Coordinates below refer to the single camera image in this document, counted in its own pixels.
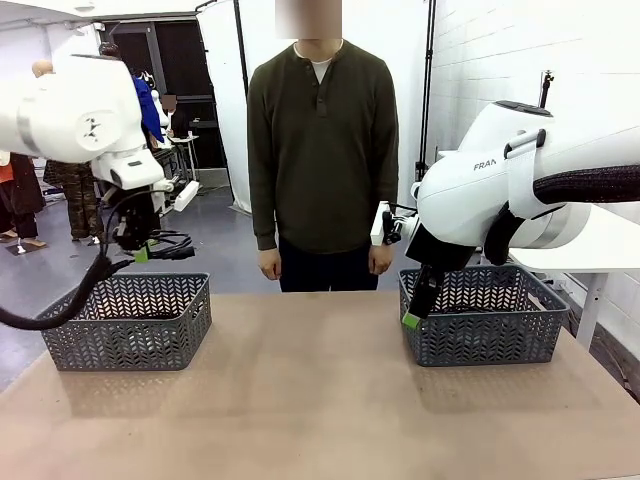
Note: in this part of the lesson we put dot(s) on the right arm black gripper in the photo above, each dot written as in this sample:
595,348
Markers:
437,250

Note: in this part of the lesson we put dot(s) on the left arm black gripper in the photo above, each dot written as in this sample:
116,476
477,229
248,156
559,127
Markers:
135,225

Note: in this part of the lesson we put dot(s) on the person's left forearm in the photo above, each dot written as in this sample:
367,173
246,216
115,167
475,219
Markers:
385,190

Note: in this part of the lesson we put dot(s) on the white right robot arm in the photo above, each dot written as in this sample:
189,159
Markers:
450,200

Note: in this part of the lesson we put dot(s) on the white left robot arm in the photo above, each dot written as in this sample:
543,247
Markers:
75,115

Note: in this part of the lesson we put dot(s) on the person's right forearm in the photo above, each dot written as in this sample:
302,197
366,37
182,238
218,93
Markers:
265,210

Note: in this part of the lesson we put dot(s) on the person's left hand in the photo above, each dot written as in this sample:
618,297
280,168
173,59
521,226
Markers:
381,259

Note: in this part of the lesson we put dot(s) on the person's right hand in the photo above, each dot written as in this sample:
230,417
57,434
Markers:
270,263

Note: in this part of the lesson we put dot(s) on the grey perforated plastic basket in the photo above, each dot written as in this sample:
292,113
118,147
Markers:
485,345
125,345

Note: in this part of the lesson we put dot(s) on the mannequin with white sweater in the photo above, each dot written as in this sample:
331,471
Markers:
75,200

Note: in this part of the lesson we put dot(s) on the grey background workbench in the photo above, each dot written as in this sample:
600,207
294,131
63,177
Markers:
180,160

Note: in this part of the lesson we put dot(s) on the mannequin with brown clothes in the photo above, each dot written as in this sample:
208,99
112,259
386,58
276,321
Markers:
20,195

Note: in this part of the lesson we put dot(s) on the mannequin with blue jacket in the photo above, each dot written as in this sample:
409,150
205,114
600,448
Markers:
149,110

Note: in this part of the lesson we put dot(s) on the background person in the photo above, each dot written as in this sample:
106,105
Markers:
171,107

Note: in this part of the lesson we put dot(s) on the white photo backdrop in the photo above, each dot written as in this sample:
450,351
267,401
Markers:
225,100

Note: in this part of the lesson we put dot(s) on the person in green sweater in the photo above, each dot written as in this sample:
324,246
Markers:
320,150

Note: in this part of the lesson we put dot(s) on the white table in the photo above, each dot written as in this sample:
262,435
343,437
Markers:
600,250

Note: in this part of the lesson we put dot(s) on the black backdrop stand pole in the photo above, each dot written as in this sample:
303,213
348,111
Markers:
242,50
426,100

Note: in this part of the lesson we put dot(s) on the black tripod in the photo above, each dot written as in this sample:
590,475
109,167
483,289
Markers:
546,90

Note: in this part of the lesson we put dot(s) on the left arm white wrist camera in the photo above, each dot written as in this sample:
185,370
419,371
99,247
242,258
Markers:
186,196

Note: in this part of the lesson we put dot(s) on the arm white wrist camera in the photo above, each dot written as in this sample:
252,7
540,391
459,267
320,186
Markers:
380,225
186,196

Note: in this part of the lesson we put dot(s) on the right arm white wrist camera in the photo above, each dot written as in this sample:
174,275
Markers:
380,225

